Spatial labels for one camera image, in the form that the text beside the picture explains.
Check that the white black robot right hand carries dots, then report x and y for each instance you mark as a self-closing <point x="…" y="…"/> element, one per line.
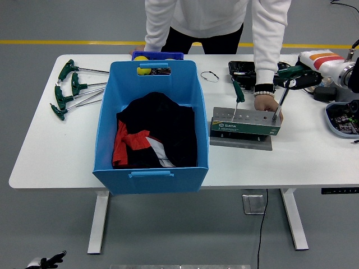
<point x="322" y="64"/>

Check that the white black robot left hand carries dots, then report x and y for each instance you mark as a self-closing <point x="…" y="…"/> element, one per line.
<point x="49" y="262"/>

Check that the person's right hand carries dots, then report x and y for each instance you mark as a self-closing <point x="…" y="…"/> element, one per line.
<point x="138" y="50"/>

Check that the person's left hand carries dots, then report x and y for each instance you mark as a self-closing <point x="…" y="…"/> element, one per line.
<point x="266" y="103"/>

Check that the green grey hex key holder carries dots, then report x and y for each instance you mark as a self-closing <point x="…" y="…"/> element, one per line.
<point x="244" y="129"/>

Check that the light blue plastic storage box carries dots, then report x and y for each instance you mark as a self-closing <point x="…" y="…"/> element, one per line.
<point x="157" y="182"/>

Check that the yellow ball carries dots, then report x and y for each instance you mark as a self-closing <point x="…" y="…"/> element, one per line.
<point x="141" y="58"/>

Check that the black wrist watch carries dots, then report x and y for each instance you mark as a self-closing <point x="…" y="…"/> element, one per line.
<point x="265" y="88"/>

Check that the dark blue plastic bin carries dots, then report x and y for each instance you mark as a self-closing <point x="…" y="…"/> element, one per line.
<point x="157" y="54"/>

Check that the black power adapter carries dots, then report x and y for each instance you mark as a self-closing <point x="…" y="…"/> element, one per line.
<point x="325" y="93"/>

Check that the black plastic tray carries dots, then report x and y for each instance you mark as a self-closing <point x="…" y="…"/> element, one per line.
<point x="241" y="68"/>

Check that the white table leg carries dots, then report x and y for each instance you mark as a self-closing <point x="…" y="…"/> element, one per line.
<point x="294" y="224"/>
<point x="98" y="224"/>

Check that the person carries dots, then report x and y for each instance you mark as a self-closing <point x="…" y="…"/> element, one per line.
<point x="210" y="16"/>

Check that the black and red clothing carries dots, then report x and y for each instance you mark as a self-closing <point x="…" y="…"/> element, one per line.
<point x="168" y="129"/>

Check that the metal floor plate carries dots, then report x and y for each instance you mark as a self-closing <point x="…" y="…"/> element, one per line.
<point x="252" y="204"/>

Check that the black table control panel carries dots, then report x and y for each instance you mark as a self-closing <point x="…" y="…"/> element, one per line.
<point x="333" y="191"/>

